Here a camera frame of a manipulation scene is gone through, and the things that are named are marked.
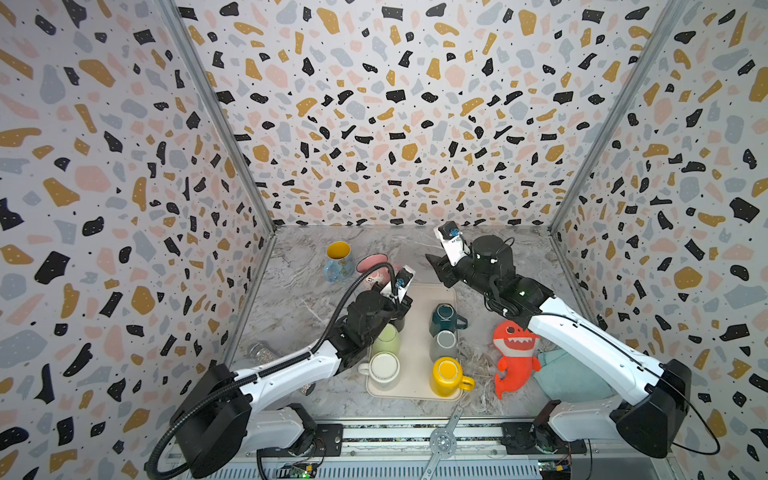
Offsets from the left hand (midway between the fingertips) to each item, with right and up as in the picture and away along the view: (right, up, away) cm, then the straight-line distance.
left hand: (406, 272), depth 75 cm
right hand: (+6, +7, -4) cm, 10 cm away
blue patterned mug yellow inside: (-22, +1, +23) cm, 31 cm away
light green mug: (-5, -19, +6) cm, 20 cm away
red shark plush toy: (+31, -20, +7) cm, 38 cm away
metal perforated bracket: (+9, -42, -1) cm, 43 cm away
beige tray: (+3, -23, +16) cm, 28 cm away
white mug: (-6, -25, +3) cm, 26 cm away
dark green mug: (+11, -13, +9) cm, 19 cm away
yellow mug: (+10, -27, 0) cm, 29 cm away
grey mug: (+10, -20, +5) cm, 23 cm away
